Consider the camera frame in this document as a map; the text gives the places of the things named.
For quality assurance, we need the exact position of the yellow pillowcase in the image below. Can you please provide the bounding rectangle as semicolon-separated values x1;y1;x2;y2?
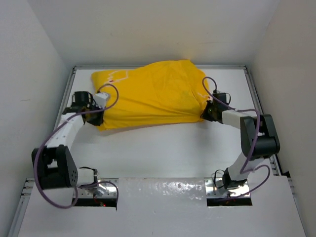
91;60;210;131

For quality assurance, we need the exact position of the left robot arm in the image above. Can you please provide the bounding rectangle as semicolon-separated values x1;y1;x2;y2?
37;91;110;190

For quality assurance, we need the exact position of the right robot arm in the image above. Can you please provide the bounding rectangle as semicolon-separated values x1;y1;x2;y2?
201;90;280;189

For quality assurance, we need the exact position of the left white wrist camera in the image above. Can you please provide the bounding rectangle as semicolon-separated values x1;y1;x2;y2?
93;92;110;109

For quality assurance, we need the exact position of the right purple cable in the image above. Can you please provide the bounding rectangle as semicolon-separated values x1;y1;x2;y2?
201;76;271;200

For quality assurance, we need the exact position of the purple cable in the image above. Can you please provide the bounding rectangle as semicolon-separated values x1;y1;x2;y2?
33;83;119;209
201;76;271;200

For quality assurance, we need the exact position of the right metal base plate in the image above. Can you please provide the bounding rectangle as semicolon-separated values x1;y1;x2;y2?
204;177;250;199

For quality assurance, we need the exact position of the metal base plate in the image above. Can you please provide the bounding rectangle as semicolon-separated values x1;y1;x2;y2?
204;177;250;199
78;178;119;198

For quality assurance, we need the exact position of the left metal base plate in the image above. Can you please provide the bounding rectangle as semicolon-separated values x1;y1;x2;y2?
78;178;119;198

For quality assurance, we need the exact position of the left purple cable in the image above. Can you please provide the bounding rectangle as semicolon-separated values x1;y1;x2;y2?
33;83;119;209

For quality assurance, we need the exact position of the aluminium table frame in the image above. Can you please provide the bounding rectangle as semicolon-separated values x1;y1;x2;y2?
7;64;294;237

